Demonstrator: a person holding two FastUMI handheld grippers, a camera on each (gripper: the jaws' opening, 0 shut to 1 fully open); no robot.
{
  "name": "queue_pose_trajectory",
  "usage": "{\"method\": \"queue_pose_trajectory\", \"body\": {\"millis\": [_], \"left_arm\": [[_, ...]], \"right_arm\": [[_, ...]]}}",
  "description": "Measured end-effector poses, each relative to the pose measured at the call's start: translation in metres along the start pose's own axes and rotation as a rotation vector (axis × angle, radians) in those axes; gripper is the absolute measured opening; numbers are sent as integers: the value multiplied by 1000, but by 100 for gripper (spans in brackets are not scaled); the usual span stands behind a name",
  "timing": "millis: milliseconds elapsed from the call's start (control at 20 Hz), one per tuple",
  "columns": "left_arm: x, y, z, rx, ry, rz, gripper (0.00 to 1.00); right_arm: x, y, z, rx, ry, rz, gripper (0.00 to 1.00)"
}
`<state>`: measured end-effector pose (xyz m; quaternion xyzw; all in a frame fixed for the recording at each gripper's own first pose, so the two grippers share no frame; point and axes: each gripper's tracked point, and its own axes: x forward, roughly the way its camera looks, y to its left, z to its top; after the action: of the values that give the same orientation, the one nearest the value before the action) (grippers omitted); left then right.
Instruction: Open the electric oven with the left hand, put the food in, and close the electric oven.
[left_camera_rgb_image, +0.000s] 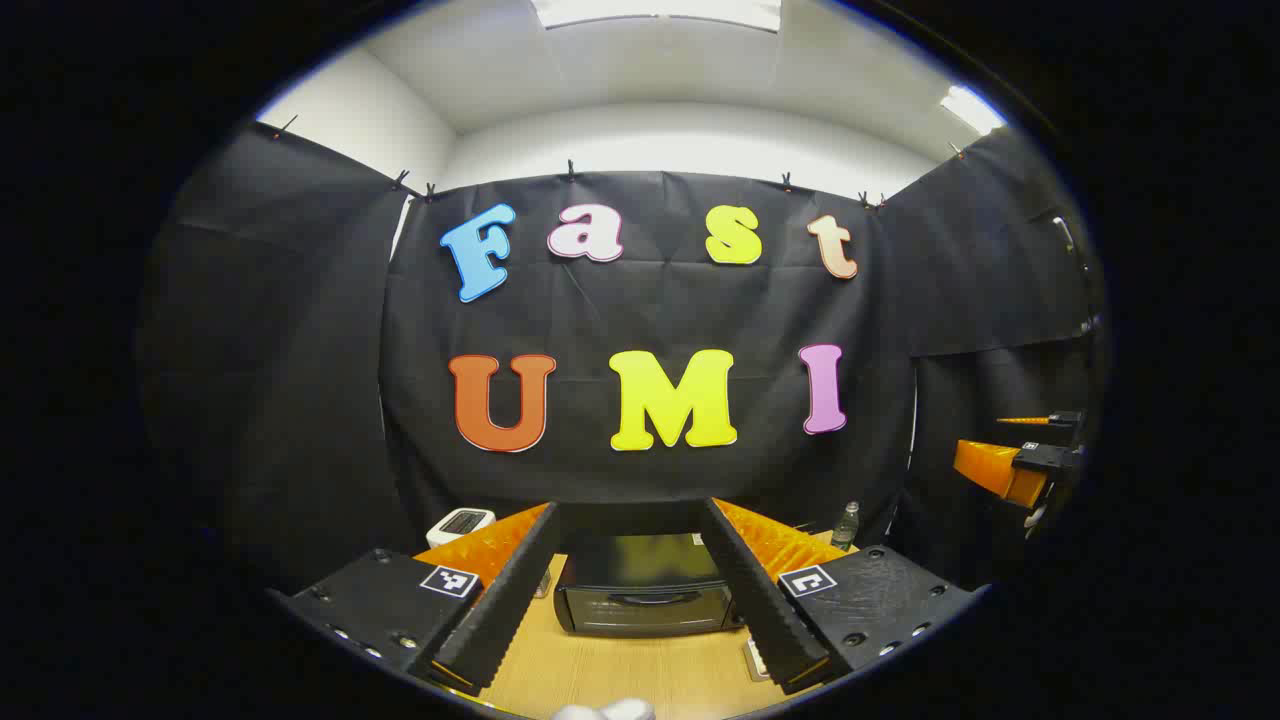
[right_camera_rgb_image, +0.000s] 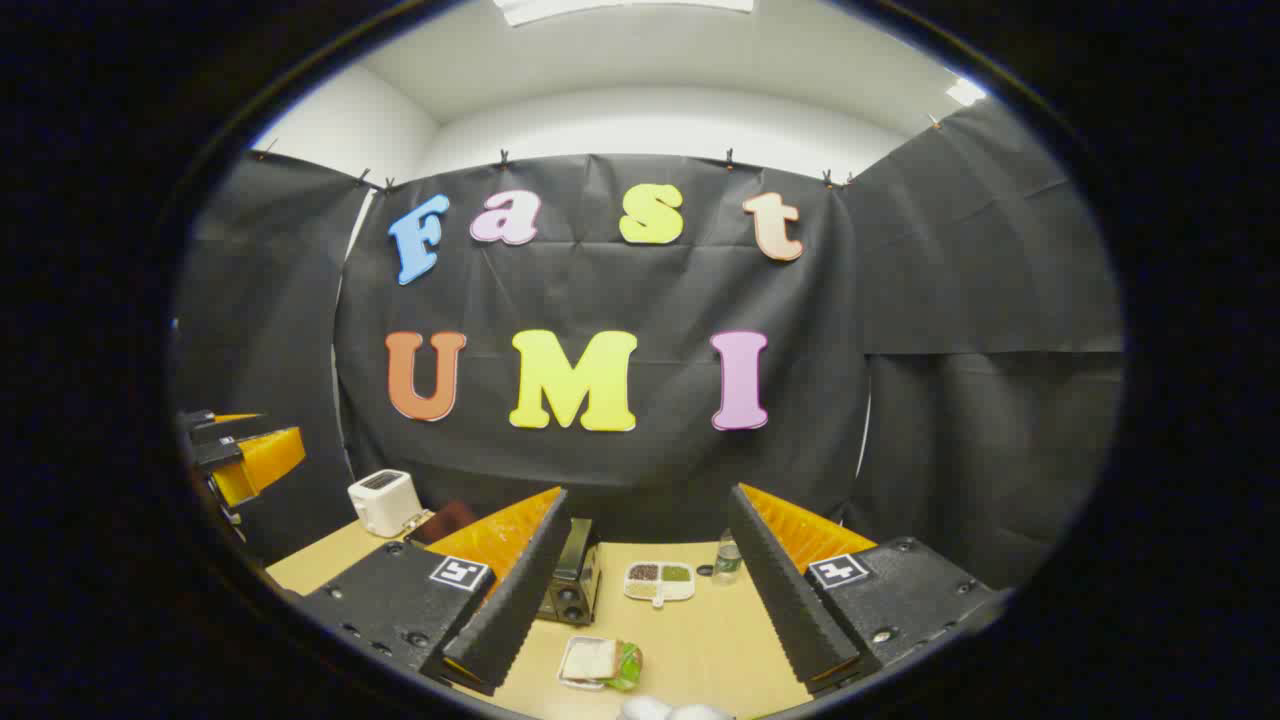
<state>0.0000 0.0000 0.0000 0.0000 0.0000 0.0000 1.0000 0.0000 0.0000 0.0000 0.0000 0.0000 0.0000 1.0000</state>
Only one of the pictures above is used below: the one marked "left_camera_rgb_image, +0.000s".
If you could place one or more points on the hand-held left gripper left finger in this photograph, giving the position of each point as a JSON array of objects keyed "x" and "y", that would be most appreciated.
[{"x": 510, "y": 600}]

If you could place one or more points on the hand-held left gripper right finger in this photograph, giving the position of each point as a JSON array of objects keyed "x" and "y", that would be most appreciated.
[{"x": 760, "y": 600}]

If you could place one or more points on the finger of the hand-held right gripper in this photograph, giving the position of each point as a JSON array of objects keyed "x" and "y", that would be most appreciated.
[
  {"x": 1060, "y": 419},
  {"x": 1000, "y": 470}
]

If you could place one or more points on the black electric oven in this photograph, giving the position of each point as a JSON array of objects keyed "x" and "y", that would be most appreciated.
[{"x": 640, "y": 600}]

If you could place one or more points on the small clear glass cup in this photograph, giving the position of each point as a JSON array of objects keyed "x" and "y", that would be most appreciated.
[{"x": 542, "y": 585}]

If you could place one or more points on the white toaster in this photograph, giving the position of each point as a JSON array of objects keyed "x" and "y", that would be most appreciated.
[{"x": 460, "y": 525}]

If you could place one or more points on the clear plastic water bottle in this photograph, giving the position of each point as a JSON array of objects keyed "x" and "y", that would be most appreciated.
[{"x": 846, "y": 528}]

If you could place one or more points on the black backdrop cloth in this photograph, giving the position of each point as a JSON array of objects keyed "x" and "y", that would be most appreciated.
[{"x": 640, "y": 320}]

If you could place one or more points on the ceiling light panel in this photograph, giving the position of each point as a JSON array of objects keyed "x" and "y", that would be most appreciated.
[{"x": 972, "y": 108}]

